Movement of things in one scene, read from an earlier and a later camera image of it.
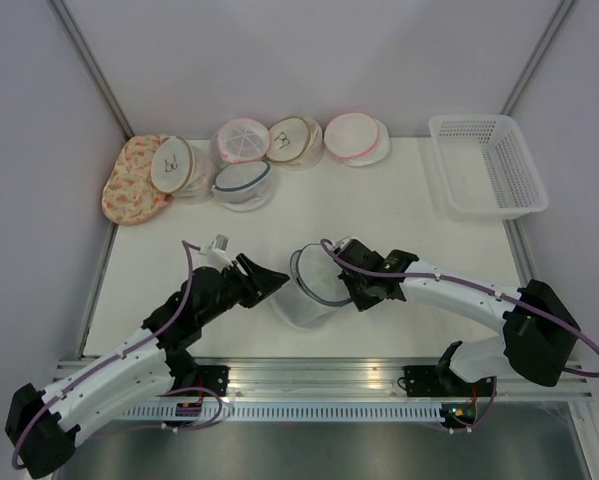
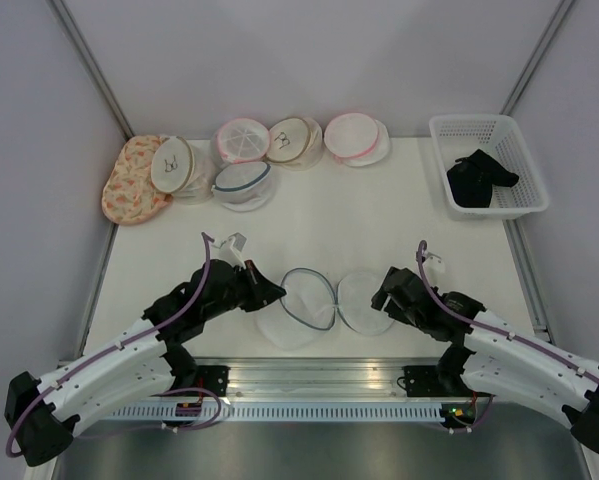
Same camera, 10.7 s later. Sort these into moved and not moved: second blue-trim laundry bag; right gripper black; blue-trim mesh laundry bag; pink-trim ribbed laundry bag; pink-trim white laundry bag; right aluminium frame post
Moved: right gripper black; blue-trim mesh laundry bag
Not moved: second blue-trim laundry bag; right aluminium frame post; pink-trim white laundry bag; pink-trim ribbed laundry bag
